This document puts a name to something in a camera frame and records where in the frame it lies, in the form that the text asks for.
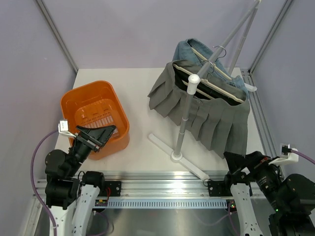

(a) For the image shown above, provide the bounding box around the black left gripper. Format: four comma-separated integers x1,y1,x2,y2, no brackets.
66,124,116,177

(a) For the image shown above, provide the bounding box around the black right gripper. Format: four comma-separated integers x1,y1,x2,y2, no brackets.
225,149,289,211

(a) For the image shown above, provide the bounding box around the grey pleated skirt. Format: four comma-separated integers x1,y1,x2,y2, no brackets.
148,61,250,157

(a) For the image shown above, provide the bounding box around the cream hanger of denim skirt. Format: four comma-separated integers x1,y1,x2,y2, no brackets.
190,46,232,81

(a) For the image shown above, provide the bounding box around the cream hanger of grey skirt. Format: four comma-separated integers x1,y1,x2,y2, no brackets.
172,60,247,106

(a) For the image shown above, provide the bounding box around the light blue denim skirt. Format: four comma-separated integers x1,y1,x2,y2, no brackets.
173,38,248,93

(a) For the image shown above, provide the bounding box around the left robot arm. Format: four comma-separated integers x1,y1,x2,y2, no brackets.
45,125,116,236

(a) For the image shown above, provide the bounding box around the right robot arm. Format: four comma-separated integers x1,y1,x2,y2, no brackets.
223,151,315,236

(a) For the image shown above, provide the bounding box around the orange plastic basket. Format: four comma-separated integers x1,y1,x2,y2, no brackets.
61,81,129,160

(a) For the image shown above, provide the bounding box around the grey white clothes rack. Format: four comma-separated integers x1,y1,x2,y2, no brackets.
148,0,260,180

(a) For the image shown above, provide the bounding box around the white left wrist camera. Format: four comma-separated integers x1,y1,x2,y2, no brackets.
58,119,76,138

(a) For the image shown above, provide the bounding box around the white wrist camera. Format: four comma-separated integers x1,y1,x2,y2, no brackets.
269,144,299,166
58,119,76,138

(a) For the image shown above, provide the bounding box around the purple floor cable right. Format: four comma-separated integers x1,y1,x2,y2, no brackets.
193,204,237,236

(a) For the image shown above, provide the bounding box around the purple floor cable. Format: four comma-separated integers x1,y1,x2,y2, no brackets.
92,211,110,236
193,204,237,236

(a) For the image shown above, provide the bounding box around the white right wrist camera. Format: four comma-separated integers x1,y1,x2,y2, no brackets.
269,144,299,166

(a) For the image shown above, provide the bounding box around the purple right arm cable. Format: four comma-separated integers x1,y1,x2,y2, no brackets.
296,150,315,166

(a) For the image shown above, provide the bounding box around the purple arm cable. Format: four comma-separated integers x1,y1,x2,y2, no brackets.
296,150,315,166
30,130,60,236

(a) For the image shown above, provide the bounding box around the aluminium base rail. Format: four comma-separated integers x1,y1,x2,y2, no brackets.
34,171,274,197

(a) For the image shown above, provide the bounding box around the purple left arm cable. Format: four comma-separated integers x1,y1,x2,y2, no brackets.
30,130,60,236

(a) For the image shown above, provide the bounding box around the slotted grey cable duct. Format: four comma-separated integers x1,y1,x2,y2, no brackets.
94,199,228,209

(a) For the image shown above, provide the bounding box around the purple floor cable left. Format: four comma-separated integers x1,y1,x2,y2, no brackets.
92,211,110,236

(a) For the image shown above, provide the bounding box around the left aluminium frame post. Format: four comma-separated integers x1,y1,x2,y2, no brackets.
34,0,79,74

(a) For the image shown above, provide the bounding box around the aluminium frame post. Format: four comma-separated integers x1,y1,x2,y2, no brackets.
34,0,79,74
248,0,295,76

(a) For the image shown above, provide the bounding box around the right aluminium frame post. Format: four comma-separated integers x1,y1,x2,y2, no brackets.
248,0,295,76

